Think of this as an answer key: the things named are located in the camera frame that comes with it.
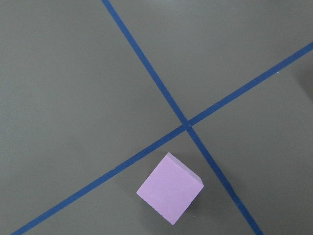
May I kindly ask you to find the pink foam cube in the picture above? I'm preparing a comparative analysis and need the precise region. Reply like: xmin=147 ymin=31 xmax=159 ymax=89
xmin=136 ymin=153 xmax=204 ymax=225

